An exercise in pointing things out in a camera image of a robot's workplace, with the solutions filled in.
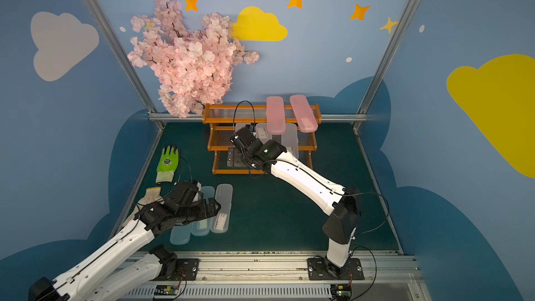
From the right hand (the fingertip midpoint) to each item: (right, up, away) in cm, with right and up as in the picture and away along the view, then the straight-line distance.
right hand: (241, 155), depth 78 cm
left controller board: (-26, -47, -6) cm, 54 cm away
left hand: (-12, -20, +2) cm, 23 cm away
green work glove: (-41, -6, +25) cm, 48 cm away
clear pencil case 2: (-5, +13, +22) cm, 26 cm away
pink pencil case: (+13, +16, +6) cm, 22 cm away
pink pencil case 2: (+25, +17, +9) cm, 32 cm away
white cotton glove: (-43, -19, +15) cm, 49 cm away
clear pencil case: (-10, -28, +6) cm, 31 cm away
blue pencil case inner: (-17, -30, +6) cm, 35 cm away
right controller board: (+36, -49, -5) cm, 61 cm away
